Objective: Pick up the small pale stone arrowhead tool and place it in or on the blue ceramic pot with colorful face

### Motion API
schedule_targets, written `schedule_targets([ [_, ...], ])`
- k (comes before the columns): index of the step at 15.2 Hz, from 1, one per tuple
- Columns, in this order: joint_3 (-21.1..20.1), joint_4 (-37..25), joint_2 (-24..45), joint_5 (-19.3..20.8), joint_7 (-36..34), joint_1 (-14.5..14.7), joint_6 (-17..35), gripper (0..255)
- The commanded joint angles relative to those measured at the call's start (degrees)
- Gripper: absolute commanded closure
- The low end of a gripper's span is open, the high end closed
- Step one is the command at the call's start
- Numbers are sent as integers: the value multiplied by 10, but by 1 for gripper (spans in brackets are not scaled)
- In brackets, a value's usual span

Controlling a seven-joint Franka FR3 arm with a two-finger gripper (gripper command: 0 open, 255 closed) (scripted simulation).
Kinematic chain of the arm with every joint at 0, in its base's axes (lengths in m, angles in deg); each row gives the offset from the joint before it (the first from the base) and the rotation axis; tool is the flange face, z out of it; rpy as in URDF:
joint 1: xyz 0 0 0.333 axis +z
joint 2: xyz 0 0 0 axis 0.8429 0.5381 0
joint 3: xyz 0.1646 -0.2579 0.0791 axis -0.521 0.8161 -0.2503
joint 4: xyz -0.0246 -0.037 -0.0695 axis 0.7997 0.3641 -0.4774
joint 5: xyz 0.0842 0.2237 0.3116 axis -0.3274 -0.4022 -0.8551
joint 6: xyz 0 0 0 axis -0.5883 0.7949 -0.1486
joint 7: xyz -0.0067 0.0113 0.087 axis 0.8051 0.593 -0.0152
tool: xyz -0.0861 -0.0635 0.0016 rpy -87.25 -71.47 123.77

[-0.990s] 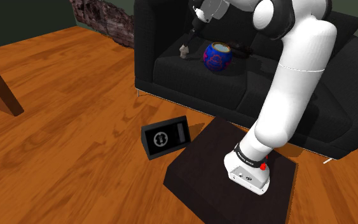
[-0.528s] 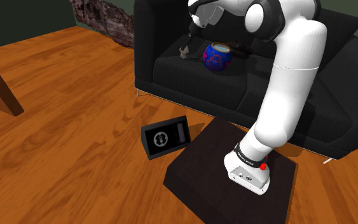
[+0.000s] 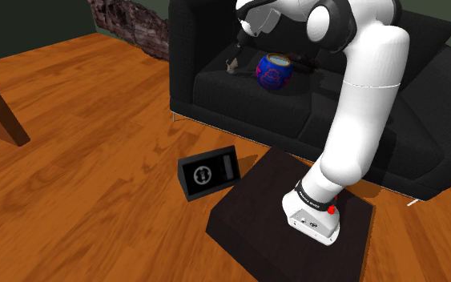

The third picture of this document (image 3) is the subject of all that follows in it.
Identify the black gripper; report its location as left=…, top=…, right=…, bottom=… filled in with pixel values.
left=226, top=30, right=250, bottom=75

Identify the black sofa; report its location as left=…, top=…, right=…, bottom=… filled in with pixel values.
left=168, top=0, right=451, bottom=203

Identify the blue round vase red pattern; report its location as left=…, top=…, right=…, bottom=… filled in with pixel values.
left=256, top=52, right=293, bottom=91

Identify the black box with round emblem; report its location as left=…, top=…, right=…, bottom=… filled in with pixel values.
left=177, top=145, right=242, bottom=203

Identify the dark robot stand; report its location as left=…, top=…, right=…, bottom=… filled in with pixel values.
left=205, top=146, right=375, bottom=282

